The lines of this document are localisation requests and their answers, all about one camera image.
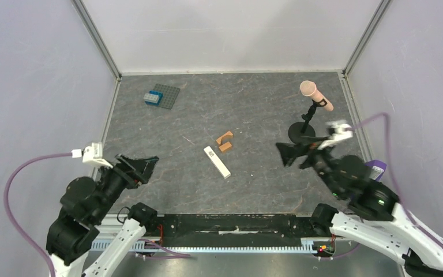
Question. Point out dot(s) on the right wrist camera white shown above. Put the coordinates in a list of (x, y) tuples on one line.
[(338, 131)]

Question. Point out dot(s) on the blue grey lego brick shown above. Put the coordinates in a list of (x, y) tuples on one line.
[(153, 98)]

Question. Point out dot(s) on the white cable duct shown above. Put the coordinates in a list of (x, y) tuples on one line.
[(305, 247)]

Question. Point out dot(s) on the arched wooden block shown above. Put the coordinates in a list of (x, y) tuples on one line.
[(228, 135)]

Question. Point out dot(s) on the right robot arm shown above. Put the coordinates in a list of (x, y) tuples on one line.
[(383, 223)]

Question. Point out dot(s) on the white remote control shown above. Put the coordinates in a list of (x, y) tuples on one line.
[(217, 162)]

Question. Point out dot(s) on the black microphone stand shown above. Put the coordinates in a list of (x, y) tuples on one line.
[(299, 131)]

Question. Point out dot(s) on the grey lego baseplate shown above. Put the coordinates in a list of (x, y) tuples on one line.
[(169, 95)]

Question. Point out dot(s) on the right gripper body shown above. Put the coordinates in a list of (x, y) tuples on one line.
[(310, 153)]

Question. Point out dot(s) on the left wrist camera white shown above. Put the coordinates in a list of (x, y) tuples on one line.
[(93, 155)]

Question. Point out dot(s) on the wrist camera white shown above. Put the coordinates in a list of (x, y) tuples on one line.
[(93, 155), (338, 131)]

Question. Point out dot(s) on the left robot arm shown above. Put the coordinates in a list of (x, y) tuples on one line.
[(86, 203)]

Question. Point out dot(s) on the pink microphone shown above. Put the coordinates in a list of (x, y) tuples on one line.
[(309, 89)]

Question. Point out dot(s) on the rectangular wooden block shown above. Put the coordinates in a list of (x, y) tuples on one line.
[(225, 147)]

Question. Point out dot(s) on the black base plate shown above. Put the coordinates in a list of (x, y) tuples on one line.
[(234, 230)]

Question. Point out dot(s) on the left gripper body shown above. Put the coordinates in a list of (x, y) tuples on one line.
[(130, 176)]

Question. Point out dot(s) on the purple plastic object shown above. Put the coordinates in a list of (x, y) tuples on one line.
[(377, 169)]

